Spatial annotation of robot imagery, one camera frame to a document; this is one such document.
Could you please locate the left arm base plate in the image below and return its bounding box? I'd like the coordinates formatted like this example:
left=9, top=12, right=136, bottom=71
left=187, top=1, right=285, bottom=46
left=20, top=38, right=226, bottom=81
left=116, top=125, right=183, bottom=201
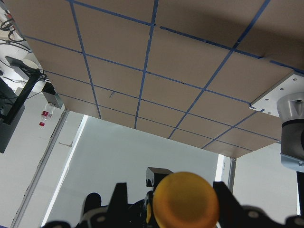
left=249, top=72, right=304, bottom=122

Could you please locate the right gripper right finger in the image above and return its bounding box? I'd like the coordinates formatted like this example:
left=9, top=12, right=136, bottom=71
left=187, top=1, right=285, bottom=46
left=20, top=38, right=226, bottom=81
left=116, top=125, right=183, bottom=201
left=213, top=181, right=304, bottom=228

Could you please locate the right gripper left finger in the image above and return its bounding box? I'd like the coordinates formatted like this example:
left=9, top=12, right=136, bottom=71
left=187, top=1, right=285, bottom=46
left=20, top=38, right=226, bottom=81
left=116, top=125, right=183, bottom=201
left=42, top=182, right=130, bottom=228

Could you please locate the yellow push button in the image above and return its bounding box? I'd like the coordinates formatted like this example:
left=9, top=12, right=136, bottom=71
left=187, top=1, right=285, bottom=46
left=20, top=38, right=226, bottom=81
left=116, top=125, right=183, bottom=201
left=144, top=167, right=220, bottom=228

